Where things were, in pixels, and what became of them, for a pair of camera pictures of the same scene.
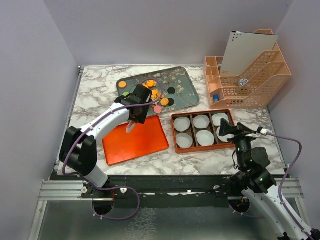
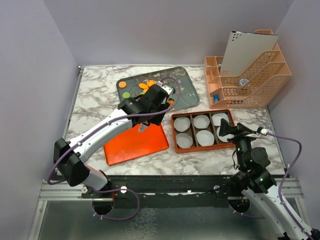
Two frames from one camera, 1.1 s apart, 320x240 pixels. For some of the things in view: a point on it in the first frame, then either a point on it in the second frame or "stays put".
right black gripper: [241, 131] stays put
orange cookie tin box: [197, 131] stays put
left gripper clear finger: [130, 126] to [142, 127]
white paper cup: [201, 121] stays put
